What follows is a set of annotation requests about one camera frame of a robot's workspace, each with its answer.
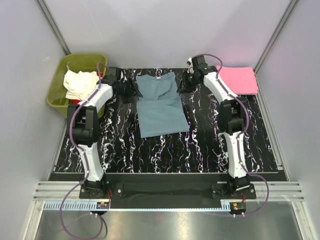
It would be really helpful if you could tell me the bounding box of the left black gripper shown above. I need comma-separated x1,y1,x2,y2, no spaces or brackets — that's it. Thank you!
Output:
116,78,143,104

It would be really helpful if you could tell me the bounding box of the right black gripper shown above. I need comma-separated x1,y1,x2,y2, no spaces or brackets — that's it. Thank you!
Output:
176,71,200,95

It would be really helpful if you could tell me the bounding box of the blue-grey t shirt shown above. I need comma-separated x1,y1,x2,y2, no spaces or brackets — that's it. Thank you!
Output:
136,72,189,138

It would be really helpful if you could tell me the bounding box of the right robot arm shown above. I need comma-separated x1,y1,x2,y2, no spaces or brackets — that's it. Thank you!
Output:
177,54,250,199

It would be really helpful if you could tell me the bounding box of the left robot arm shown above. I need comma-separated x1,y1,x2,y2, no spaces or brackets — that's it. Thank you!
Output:
67,67,143,199

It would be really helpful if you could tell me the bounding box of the white t shirt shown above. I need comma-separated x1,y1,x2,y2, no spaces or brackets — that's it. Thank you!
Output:
62,69,101,100

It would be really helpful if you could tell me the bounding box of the folded pink t shirt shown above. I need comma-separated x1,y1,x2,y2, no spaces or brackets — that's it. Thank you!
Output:
218,66,259,95

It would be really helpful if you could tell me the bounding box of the red t shirt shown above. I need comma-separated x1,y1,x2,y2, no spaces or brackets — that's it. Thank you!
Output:
69,72,105,106

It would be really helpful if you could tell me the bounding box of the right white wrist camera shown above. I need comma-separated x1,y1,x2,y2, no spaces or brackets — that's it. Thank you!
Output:
186,57,194,74

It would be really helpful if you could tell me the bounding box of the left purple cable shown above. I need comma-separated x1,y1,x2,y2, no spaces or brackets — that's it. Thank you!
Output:
59,61,108,238

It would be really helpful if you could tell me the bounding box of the left aluminium frame post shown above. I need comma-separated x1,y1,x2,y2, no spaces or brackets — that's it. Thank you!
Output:
35,0,71,56

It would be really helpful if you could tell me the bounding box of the aluminium frame post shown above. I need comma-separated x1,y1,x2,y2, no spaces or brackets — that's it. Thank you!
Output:
253,0,300,74
35,0,71,56

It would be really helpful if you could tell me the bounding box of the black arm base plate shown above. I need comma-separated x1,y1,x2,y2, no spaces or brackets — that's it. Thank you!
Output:
79,173,257,206

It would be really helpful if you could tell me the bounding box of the right aluminium frame post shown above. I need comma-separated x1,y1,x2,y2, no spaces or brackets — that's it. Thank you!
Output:
253,0,300,74

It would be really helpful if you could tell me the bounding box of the slotted cable duct rail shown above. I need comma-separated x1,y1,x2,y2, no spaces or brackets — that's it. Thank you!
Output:
44,200,231,212

